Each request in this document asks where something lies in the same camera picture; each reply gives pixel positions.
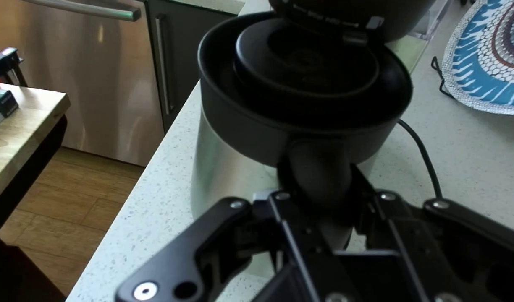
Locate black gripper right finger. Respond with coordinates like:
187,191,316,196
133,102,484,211
351,167,514,302

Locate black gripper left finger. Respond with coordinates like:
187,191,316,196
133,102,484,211
114,191,323,302

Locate steel coffee kettle carafe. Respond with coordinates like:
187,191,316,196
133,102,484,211
190,11,415,258

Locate black steel coffee maker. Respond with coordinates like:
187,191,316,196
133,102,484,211
269,0,434,41

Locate blue white decorative plate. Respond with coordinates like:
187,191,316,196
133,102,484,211
442,0,514,115

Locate wooden side table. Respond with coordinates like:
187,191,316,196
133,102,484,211
0,46,72,236

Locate stainless steel dishwasher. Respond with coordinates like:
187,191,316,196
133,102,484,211
0,0,166,167

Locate dark lower drawer cabinet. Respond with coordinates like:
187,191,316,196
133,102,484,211
143,0,239,130

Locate black coffee maker cord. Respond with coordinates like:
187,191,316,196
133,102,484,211
397,117,445,201

